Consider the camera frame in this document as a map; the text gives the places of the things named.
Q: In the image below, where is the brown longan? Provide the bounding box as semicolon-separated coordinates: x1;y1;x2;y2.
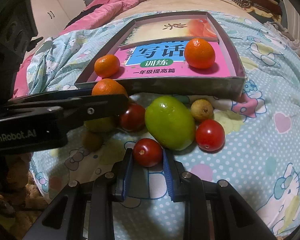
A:
190;99;213;122
82;131;103;152

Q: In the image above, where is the orange tangerine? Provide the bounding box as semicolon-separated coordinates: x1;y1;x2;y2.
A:
91;79;128;97
94;54;120;78
184;38;216;69

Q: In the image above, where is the red cherry tomato front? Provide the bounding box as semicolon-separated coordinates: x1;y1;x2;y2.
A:
133;138;163;167

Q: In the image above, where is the red cherry tomato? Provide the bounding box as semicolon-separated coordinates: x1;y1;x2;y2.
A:
133;138;163;167
195;119;225;152
119;103;146;132

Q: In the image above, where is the oval green jujube fruit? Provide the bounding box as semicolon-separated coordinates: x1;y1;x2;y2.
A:
145;95;196;151

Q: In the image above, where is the person's left hand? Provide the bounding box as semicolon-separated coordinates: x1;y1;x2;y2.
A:
0;153;48;237

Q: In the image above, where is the pear-shaped green fruit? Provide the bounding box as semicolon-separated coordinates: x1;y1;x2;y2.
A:
84;117;115;133

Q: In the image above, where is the red cherry tomato middle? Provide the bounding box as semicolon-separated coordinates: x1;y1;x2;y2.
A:
119;103;146;132

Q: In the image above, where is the white wardrobe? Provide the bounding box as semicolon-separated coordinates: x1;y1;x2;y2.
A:
31;0;85;38

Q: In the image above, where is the Hello Kitty blue quilt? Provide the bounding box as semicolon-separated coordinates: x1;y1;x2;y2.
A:
26;11;300;239

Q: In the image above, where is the red cherry tomato right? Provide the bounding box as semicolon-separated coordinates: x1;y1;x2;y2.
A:
195;119;225;152

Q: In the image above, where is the black garment on bed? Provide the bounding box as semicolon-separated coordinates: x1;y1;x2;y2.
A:
65;4;102;28

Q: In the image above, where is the pink quilted blanket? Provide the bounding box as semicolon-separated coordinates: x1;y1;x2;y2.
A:
12;0;151;98

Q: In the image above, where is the beige orange notebook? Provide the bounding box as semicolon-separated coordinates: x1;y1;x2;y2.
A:
120;18;218;48

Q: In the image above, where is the pink Chinese workbook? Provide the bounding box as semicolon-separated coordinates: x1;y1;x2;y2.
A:
111;41;232;79

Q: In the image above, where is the grey cardboard box tray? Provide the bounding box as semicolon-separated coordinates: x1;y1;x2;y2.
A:
74;11;248;100

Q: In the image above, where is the beige bed sheet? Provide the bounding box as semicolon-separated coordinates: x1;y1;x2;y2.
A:
114;0;256;21

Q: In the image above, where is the white grey crumpled cloth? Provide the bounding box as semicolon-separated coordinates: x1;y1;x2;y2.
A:
263;21;300;57

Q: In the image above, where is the cream pleated curtain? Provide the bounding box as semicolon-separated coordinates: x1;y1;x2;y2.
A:
283;0;300;42

